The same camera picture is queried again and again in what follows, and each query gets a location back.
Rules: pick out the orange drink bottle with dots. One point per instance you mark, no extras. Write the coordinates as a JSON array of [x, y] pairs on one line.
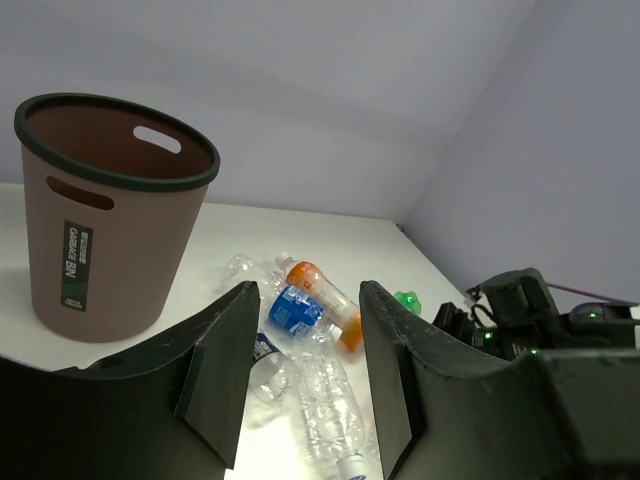
[[339, 309]]

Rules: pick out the clear bottle dark label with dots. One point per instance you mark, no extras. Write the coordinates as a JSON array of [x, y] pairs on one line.
[[272, 380]]

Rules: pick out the crushed clear plastic bottle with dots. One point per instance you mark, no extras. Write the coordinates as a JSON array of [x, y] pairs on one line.
[[333, 423]]

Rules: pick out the green plastic bottle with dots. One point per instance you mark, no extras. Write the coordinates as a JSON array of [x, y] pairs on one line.
[[410, 301]]

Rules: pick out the blue label clear bottle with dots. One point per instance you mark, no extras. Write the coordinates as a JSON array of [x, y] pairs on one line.
[[284, 309]]

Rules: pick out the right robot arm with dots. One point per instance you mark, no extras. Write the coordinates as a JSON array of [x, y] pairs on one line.
[[590, 320]]

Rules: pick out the brown garbage bin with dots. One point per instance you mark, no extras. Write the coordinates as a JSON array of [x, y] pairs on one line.
[[112, 192]]

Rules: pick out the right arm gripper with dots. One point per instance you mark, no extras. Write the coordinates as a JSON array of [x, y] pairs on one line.
[[444, 410]]

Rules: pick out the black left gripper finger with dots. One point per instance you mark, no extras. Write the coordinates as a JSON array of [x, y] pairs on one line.
[[170, 407]]

